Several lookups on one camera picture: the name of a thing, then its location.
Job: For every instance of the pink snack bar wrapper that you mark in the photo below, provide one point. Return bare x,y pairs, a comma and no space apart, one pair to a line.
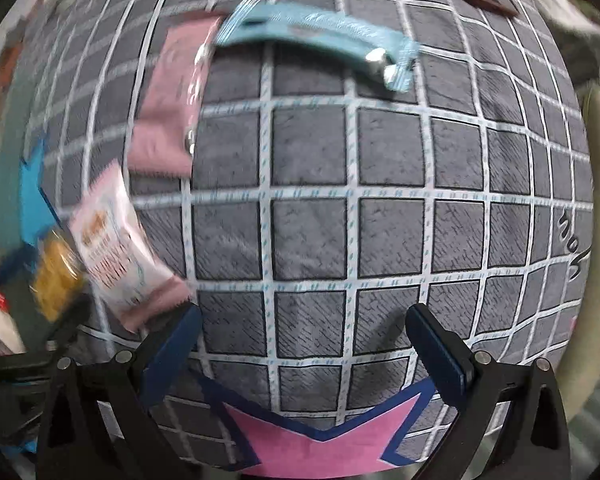
164,133

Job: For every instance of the pale pink biscuit packet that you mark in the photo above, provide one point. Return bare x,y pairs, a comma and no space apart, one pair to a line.
129,278

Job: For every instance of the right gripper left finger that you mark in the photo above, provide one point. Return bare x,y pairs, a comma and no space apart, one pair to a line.
165,351

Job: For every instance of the beige leather sofa armrest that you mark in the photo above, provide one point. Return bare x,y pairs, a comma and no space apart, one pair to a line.
579,369

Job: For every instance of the grey checkered blanket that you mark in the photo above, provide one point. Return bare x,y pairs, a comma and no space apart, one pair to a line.
322,206

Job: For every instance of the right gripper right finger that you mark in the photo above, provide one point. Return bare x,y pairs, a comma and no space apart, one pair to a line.
445,356

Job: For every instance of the light blue snack bar wrapper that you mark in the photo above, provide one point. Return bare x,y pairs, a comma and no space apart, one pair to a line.
382,53

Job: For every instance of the yellow snack packet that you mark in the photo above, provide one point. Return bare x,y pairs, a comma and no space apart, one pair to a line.
58,278

